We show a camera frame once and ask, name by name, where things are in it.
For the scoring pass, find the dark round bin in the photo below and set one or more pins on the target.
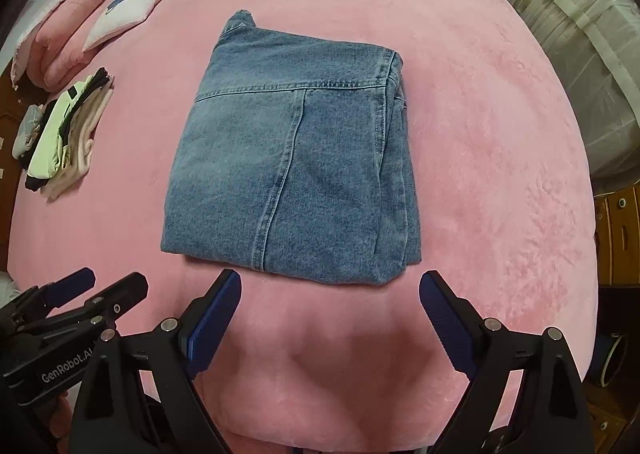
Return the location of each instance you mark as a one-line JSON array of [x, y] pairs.
[[610, 359]]

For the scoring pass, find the blue denim jacket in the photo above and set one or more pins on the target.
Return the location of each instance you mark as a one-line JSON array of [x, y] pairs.
[[290, 159]]

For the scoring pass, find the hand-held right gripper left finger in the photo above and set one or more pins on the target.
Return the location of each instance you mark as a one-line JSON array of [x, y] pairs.
[[215, 324]]

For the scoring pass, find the white lace furniture cover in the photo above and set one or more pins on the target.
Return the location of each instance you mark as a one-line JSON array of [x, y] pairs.
[[575, 34]]

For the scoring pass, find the pink plush bed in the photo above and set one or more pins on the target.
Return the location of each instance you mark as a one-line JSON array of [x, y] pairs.
[[475, 84]]

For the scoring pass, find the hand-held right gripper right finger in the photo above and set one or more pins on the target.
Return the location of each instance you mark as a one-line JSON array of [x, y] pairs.
[[447, 324]]

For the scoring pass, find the grey cloth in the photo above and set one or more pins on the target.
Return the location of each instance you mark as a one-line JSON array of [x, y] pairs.
[[27, 129]]

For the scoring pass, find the wooden drawer cabinet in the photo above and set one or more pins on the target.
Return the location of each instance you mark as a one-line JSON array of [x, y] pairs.
[[620, 234]]

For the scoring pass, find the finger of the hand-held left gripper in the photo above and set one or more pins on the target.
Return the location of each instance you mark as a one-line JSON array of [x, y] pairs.
[[125, 291], [75, 283]]

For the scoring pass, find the folded green and black garment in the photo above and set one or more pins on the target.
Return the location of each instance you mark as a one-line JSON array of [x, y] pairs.
[[50, 144]]

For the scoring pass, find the folded pink quilt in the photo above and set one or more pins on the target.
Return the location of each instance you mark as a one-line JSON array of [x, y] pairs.
[[65, 34]]

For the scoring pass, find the white printed pillow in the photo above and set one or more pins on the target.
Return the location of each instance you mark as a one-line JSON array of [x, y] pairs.
[[130, 4]]

